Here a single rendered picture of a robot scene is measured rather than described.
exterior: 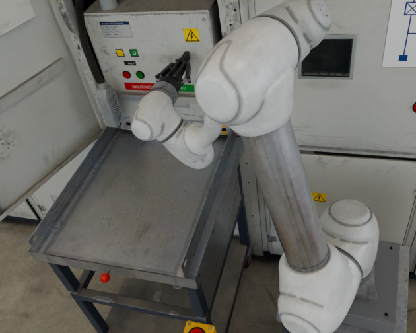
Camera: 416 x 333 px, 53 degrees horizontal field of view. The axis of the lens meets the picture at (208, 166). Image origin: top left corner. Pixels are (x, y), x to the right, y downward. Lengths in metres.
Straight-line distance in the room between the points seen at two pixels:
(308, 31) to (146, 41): 0.90
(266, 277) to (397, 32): 1.40
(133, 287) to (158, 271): 0.83
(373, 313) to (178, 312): 0.71
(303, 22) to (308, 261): 0.51
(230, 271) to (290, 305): 1.11
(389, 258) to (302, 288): 0.47
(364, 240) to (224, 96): 0.62
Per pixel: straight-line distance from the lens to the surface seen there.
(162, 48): 1.62
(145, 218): 1.53
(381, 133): 1.66
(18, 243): 2.94
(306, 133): 1.67
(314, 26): 0.83
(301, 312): 1.04
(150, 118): 1.24
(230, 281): 2.11
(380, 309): 1.32
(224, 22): 1.50
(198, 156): 1.30
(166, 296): 2.13
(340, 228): 1.14
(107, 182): 1.72
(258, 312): 2.21
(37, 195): 2.67
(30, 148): 1.80
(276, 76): 0.74
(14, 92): 1.68
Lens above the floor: 1.97
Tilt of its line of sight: 43 degrees down
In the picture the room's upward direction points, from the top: 11 degrees counter-clockwise
